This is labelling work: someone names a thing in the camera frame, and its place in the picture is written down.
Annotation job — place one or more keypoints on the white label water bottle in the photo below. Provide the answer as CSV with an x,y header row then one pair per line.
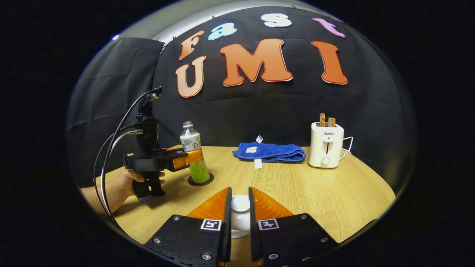
x,y
191,142

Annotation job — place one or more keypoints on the dark round coaster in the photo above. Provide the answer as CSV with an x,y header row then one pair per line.
x,y
209,181

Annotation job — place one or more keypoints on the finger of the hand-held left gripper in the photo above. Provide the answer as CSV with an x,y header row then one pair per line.
x,y
176,148
193,157

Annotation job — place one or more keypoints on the toast slice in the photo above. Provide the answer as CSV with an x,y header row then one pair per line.
x,y
331,122
322,119

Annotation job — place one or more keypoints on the blue folded towel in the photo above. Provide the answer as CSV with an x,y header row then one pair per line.
x,y
274,151

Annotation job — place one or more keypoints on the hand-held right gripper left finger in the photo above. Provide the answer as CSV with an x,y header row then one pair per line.
x,y
226,241

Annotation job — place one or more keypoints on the white teacup lid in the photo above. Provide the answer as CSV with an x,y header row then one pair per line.
x,y
240,207

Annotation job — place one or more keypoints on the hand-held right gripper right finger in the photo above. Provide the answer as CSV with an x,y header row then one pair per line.
x,y
254,241

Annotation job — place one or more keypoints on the black backdrop cloth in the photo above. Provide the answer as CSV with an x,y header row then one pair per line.
x,y
259,111

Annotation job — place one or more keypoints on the white toaster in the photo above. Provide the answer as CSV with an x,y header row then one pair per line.
x,y
326,148

